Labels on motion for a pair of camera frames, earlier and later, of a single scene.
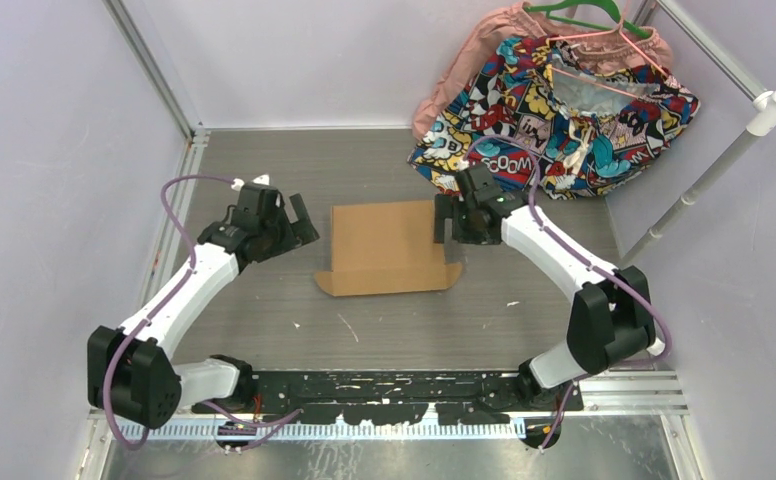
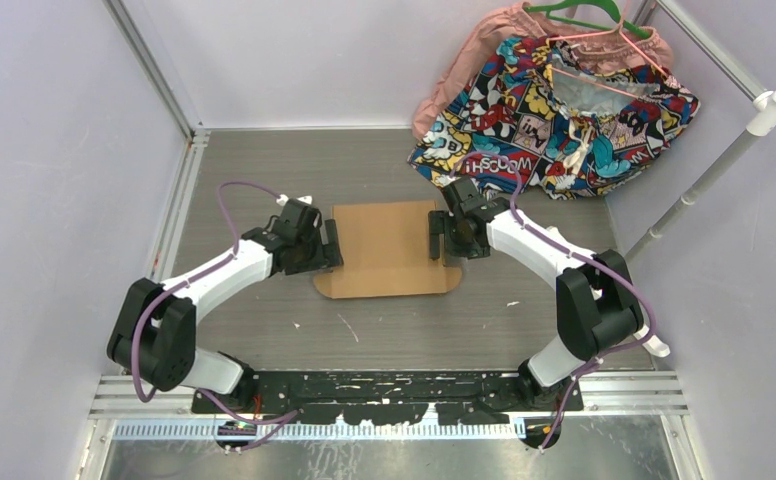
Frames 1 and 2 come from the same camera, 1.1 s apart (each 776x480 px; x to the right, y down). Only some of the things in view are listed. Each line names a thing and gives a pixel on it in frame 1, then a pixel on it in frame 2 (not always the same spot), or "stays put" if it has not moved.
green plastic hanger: (592, 25) stays put
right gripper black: (450, 207) to (440, 223)
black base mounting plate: (344, 399) stays put
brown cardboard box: (385, 248) stays put
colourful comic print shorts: (546, 121) stays put
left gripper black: (303, 231) to (327, 256)
